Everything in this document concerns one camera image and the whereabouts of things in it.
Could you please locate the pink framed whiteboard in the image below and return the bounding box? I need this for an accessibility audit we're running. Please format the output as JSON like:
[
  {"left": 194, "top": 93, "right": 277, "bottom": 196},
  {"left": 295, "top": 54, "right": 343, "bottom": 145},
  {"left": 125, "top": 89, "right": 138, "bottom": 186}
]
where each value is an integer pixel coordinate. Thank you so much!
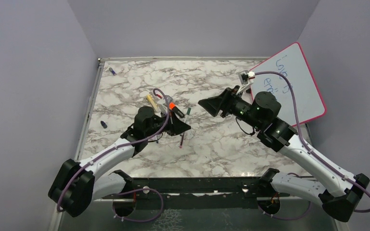
[{"left": 247, "top": 42, "right": 327, "bottom": 128}]

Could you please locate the purple cable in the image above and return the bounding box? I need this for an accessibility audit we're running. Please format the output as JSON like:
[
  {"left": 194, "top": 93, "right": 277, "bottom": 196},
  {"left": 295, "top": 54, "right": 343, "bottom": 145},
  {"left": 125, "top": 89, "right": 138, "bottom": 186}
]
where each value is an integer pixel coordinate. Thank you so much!
[
  {"left": 56, "top": 88, "right": 171, "bottom": 223},
  {"left": 255, "top": 71, "right": 370, "bottom": 221}
]

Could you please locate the orange capped black highlighter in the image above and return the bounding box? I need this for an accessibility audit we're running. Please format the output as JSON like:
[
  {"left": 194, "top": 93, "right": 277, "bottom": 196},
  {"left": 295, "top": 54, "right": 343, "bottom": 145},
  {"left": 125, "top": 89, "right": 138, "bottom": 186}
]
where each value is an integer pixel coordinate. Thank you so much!
[{"left": 169, "top": 103, "right": 185, "bottom": 118}]

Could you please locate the dark blue cap near edge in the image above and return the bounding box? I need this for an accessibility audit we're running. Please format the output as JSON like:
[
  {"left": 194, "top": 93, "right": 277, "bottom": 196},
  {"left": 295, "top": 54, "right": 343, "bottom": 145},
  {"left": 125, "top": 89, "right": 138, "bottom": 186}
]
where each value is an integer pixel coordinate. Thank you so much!
[{"left": 100, "top": 121, "right": 107, "bottom": 128}]

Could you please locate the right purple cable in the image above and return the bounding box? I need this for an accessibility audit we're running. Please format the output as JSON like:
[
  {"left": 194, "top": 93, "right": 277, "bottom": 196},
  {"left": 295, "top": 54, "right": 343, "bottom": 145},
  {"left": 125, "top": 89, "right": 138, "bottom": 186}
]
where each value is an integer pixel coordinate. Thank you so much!
[{"left": 255, "top": 71, "right": 370, "bottom": 221}]

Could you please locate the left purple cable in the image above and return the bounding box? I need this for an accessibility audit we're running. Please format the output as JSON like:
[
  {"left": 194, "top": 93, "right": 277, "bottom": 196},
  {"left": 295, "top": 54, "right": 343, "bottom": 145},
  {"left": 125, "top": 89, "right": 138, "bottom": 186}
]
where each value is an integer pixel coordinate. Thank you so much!
[{"left": 56, "top": 88, "right": 171, "bottom": 223}]

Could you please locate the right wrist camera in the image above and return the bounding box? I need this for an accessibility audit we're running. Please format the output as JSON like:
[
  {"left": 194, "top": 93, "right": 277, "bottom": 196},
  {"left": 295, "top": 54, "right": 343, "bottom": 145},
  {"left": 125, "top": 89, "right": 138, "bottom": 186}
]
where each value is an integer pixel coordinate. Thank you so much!
[{"left": 237, "top": 70, "right": 255, "bottom": 95}]

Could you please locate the blue cap far corner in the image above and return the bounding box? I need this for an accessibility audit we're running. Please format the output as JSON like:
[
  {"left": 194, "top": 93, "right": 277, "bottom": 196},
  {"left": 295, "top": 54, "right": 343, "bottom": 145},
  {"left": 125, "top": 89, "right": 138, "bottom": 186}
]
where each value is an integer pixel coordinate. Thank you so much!
[{"left": 108, "top": 67, "right": 116, "bottom": 76}]

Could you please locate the pink red pen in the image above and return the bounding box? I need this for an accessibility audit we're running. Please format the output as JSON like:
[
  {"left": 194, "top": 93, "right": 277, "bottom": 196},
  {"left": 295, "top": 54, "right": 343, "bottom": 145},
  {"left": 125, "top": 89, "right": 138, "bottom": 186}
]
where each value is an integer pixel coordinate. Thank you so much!
[{"left": 179, "top": 132, "right": 185, "bottom": 148}]

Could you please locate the yellow marker pen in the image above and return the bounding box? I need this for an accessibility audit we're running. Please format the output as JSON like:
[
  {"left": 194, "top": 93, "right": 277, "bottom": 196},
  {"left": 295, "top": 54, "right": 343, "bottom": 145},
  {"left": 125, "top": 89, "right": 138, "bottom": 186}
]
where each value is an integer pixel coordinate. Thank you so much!
[{"left": 146, "top": 94, "right": 159, "bottom": 113}]

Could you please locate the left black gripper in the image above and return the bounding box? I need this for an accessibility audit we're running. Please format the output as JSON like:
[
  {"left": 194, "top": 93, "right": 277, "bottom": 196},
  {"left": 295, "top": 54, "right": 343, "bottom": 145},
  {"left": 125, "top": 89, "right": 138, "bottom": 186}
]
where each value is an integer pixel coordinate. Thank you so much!
[{"left": 145, "top": 108, "right": 191, "bottom": 137}]

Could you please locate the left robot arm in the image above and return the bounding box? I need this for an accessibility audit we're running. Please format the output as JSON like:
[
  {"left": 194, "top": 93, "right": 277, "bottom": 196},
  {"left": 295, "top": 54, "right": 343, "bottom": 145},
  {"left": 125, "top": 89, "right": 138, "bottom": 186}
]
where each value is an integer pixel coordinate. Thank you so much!
[{"left": 48, "top": 106, "right": 191, "bottom": 217}]

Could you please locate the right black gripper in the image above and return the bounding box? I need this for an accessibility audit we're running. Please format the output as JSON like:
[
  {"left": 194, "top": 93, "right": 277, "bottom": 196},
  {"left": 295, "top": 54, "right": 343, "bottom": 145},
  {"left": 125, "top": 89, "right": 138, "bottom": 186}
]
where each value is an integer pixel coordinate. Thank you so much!
[{"left": 198, "top": 85, "right": 262, "bottom": 130}]

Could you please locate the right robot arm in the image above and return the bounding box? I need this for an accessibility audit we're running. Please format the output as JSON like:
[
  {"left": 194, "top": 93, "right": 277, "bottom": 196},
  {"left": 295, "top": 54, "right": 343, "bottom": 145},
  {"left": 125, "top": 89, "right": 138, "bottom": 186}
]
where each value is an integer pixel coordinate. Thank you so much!
[{"left": 198, "top": 88, "right": 370, "bottom": 222}]

